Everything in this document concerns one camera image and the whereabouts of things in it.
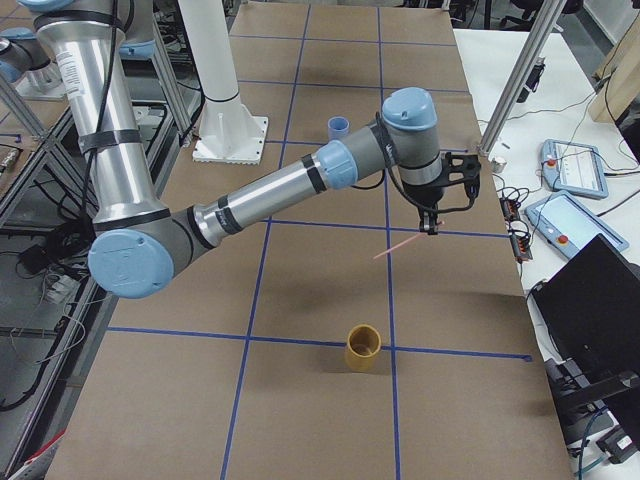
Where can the teach pendant tablet near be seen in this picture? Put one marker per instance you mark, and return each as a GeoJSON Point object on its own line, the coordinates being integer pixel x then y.
{"type": "Point", "coordinates": [568, 225]}

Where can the light blue cup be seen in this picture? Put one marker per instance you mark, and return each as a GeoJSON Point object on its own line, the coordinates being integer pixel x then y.
{"type": "Point", "coordinates": [338, 127]}

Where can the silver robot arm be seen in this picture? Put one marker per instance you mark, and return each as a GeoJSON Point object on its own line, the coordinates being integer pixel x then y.
{"type": "Point", "coordinates": [23, 55]}
{"type": "Point", "coordinates": [140, 245]}

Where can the teach pendant tablet far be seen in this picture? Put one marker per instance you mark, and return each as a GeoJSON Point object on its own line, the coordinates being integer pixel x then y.
{"type": "Point", "coordinates": [573, 167]}

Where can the black laptop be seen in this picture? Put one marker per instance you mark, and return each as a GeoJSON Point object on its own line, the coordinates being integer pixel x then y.
{"type": "Point", "coordinates": [591, 309]}

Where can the black orange power strip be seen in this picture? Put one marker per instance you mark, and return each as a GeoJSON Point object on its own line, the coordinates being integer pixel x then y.
{"type": "Point", "coordinates": [517, 229]}

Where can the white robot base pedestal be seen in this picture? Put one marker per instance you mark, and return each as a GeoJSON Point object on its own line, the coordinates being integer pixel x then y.
{"type": "Point", "coordinates": [228, 132]}

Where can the teach pendant tablet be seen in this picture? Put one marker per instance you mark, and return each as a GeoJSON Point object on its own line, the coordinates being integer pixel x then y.
{"type": "Point", "coordinates": [573, 167]}
{"type": "Point", "coordinates": [568, 225]}

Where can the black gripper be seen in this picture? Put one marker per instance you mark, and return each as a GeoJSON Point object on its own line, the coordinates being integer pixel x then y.
{"type": "Point", "coordinates": [424, 196]}

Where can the aluminium frame post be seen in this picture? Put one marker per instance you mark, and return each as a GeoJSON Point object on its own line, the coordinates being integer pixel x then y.
{"type": "Point", "coordinates": [540, 31]}

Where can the yellow wooden cup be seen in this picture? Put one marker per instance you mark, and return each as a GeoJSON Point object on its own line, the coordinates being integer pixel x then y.
{"type": "Point", "coordinates": [362, 347]}

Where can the small metal cup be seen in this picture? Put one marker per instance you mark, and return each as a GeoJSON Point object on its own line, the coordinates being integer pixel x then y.
{"type": "Point", "coordinates": [498, 164]}

